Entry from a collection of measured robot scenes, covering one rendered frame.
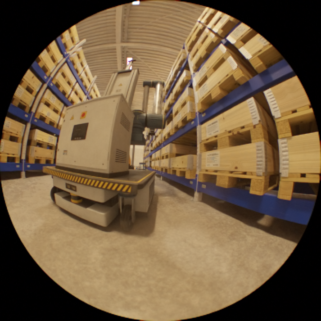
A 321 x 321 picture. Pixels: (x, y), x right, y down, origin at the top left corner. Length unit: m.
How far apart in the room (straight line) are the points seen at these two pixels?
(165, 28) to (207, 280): 8.04
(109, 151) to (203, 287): 0.78
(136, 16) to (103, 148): 7.51
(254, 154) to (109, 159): 0.91
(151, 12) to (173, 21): 1.34
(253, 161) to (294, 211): 0.46
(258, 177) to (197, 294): 0.68
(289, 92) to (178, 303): 1.07
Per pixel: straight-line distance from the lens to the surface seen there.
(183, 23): 7.48
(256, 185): 0.76
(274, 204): 0.81
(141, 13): 7.64
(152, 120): 1.27
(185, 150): 2.43
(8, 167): 2.40
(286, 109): 0.78
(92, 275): 0.52
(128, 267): 0.52
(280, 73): 1.00
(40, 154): 2.74
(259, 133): 0.79
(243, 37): 1.37
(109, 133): 0.61
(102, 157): 0.61
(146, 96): 1.86
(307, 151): 0.72
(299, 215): 0.81
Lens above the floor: 0.44
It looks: 3 degrees up
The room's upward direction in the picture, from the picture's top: 3 degrees clockwise
